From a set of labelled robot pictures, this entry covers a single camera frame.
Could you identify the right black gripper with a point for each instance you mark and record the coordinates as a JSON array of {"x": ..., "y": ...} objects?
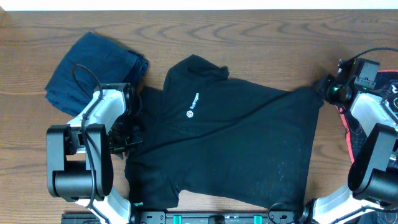
[{"x": 328, "y": 80}]

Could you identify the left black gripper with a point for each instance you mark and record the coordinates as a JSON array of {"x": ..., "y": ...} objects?
[{"x": 120, "y": 150}]

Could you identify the red and black patterned garment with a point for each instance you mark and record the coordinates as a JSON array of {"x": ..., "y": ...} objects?
[{"x": 369, "y": 109}]

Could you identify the folded navy blue garment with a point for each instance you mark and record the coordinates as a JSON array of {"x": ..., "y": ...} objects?
[{"x": 92, "y": 60}]

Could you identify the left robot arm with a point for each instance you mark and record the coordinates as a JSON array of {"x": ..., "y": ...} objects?
[{"x": 79, "y": 163}]

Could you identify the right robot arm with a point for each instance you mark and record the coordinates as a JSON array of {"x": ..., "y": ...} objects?
[{"x": 372, "y": 178}]

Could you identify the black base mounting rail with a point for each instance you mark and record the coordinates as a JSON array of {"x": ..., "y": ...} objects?
[{"x": 275, "y": 215}]

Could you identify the black polo shirt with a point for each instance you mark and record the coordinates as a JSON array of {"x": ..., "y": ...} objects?
[{"x": 207, "y": 133}]

